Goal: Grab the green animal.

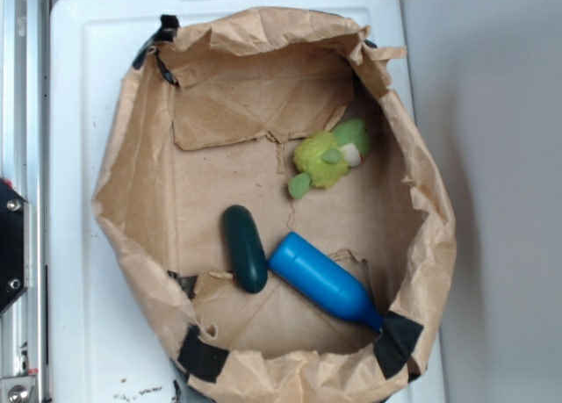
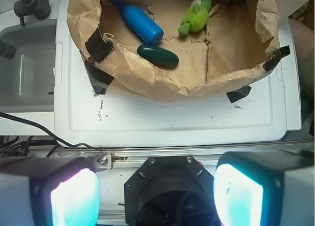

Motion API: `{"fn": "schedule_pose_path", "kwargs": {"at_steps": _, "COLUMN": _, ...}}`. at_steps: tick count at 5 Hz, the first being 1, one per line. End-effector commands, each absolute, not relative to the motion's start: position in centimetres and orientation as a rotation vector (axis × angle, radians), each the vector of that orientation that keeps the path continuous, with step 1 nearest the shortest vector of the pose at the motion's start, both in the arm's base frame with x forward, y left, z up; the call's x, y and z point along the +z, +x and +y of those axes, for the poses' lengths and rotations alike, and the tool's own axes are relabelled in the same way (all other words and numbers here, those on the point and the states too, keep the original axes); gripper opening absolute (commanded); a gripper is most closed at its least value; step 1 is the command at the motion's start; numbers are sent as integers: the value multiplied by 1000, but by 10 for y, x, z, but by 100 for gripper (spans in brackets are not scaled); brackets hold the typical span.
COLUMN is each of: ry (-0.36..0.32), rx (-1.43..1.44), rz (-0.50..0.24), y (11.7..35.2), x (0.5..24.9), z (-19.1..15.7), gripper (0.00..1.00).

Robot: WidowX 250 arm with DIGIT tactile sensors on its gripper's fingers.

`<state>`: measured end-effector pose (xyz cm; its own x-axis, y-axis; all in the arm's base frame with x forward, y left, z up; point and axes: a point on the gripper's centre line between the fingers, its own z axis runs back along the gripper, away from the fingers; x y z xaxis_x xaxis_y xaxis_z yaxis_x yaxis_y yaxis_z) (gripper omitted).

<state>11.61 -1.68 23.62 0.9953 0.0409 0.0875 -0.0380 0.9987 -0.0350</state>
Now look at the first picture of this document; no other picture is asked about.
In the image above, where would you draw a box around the brown paper lined bin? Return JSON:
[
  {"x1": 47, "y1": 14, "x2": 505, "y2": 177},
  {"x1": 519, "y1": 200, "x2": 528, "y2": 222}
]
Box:
[{"x1": 93, "y1": 7, "x2": 457, "y2": 402}]

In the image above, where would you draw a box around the dark green oblong toy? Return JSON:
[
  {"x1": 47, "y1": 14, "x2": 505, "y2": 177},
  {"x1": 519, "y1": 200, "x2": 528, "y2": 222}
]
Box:
[{"x1": 222, "y1": 205, "x2": 268, "y2": 294}]

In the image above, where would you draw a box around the black mounting bracket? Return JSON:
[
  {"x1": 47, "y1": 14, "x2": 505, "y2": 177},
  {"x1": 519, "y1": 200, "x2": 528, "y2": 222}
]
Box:
[{"x1": 0, "y1": 178, "x2": 29, "y2": 316}]

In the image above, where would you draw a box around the green plush animal toy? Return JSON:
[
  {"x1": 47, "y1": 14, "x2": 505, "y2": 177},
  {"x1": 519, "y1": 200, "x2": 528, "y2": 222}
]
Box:
[{"x1": 288, "y1": 119, "x2": 371, "y2": 199}]

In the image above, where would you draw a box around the aluminium frame rail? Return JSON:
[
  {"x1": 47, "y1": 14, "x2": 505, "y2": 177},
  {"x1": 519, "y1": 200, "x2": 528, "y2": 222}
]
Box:
[{"x1": 1, "y1": 0, "x2": 50, "y2": 402}]

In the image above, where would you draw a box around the blue plastic bottle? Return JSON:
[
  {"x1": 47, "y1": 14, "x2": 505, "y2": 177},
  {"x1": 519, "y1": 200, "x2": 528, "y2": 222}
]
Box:
[{"x1": 269, "y1": 232, "x2": 383, "y2": 333}]

